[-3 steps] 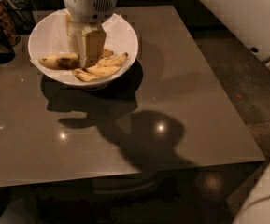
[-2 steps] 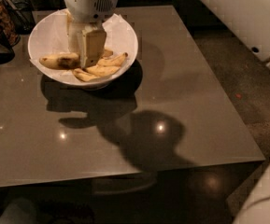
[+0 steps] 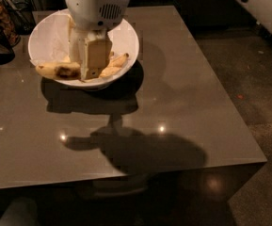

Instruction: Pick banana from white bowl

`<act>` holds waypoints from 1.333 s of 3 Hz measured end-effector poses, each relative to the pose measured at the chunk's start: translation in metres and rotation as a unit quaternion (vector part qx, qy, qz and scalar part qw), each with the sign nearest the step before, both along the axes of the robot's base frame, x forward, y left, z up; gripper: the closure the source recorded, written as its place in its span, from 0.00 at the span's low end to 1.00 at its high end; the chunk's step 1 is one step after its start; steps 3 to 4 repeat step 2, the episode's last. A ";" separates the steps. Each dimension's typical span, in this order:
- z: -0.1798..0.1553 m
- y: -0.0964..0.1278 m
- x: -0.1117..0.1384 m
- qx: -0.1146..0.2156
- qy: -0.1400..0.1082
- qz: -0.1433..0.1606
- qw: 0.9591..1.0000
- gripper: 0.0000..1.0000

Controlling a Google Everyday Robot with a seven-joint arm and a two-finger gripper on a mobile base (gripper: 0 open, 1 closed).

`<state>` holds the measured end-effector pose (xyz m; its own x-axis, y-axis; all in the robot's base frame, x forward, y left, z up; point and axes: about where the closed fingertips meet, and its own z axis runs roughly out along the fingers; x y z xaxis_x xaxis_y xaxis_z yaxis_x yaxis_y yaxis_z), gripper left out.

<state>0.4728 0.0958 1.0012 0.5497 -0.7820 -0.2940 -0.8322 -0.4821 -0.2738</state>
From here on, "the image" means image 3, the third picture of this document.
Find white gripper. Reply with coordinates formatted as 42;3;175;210
65;0;130;80

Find curved yellow banana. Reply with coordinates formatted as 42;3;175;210
36;62;81;80

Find lower yellow banana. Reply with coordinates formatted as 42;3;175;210
99;67;120;77

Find white bowl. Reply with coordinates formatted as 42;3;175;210
27;7;140;90

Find right small banana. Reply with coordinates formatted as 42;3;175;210
109;53;129;68

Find white paper liner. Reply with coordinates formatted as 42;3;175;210
30;13;138;85

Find black wire basket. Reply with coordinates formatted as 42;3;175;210
4;0;36;35

